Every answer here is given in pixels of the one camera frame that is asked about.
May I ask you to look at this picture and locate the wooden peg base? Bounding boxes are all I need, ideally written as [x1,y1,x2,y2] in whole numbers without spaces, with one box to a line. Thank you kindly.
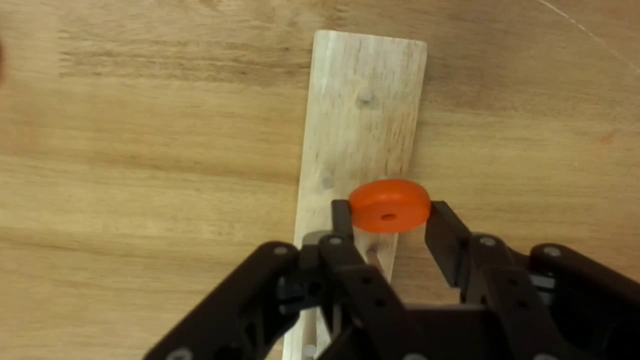
[281,27,430,360]

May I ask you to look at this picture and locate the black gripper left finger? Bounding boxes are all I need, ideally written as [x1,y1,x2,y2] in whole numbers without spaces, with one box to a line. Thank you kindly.
[142,198,410,360]

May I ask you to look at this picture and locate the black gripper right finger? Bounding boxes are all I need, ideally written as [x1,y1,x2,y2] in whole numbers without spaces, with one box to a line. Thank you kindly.
[424,198,640,360]

